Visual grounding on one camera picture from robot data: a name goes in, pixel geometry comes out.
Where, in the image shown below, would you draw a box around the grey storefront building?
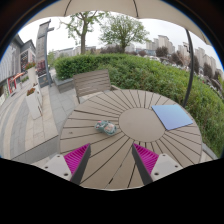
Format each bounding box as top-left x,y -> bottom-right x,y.
0,33 -> 37,105

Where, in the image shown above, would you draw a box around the thin-crowned tree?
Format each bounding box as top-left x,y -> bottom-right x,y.
60,10 -> 110,56

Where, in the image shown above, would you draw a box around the green hedge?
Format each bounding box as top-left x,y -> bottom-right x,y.
53,52 -> 224,158

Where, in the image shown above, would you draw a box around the dark curved umbrella pole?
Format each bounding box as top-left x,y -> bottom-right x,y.
182,28 -> 195,109

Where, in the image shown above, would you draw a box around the tall grey sign pillar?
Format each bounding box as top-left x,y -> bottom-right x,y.
35,19 -> 55,89

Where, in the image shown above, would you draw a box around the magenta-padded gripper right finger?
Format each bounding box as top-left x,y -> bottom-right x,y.
131,142 -> 184,187

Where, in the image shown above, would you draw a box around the blue mouse pad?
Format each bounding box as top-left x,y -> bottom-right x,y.
151,104 -> 195,132

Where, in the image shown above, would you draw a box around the beige patio umbrella canopy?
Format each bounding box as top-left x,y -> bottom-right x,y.
25,0 -> 213,47

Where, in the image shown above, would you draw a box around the white planter box with flowers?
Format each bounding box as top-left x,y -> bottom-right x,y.
24,62 -> 40,88
24,86 -> 44,121

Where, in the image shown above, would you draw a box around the brown slatted outdoor chair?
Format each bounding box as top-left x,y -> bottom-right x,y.
72,68 -> 120,105

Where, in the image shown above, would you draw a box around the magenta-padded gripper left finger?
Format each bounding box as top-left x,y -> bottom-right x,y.
42,142 -> 92,186

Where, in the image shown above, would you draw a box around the transparent green computer mouse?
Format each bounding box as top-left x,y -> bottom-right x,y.
94,120 -> 118,137

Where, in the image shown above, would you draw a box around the distant apartment buildings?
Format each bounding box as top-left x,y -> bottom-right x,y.
144,33 -> 222,80

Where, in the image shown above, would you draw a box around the round-crowned tree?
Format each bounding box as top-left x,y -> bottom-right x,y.
99,14 -> 150,54

